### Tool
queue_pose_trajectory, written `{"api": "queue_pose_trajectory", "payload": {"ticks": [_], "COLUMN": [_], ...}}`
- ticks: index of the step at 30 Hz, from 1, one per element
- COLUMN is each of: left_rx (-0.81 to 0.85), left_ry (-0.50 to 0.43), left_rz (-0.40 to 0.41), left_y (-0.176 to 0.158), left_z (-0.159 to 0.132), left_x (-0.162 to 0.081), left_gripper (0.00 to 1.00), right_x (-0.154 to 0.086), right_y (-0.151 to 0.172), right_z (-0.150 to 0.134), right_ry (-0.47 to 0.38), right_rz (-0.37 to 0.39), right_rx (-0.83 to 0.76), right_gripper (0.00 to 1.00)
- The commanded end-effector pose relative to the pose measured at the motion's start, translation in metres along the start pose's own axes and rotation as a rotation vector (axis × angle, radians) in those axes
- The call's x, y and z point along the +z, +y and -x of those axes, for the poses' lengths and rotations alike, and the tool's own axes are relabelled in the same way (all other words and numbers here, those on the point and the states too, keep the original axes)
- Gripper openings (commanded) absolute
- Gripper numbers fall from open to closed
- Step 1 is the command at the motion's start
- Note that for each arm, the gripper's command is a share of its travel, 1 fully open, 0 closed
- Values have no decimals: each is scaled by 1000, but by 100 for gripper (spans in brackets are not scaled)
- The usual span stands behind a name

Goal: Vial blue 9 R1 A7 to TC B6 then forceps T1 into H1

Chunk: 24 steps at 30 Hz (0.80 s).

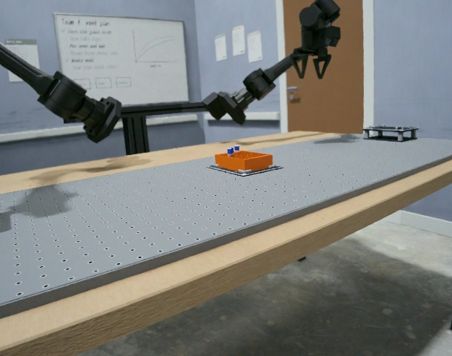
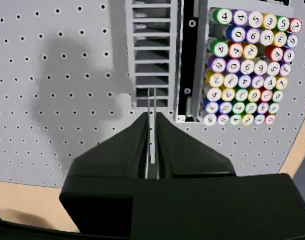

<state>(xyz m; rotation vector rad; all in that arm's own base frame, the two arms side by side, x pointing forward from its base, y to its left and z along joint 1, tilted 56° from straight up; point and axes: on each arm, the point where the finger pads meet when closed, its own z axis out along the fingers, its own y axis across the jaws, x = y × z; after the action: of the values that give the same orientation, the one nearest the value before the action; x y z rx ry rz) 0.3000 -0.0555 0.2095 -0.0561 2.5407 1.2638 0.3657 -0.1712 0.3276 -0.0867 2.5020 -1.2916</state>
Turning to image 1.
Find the orange grid rack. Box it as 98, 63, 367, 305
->
215, 151, 273, 171

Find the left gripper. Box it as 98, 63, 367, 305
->
289, 30, 331, 79

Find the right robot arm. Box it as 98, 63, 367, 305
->
0, 42, 115, 137

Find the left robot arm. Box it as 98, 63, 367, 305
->
224, 0, 341, 118

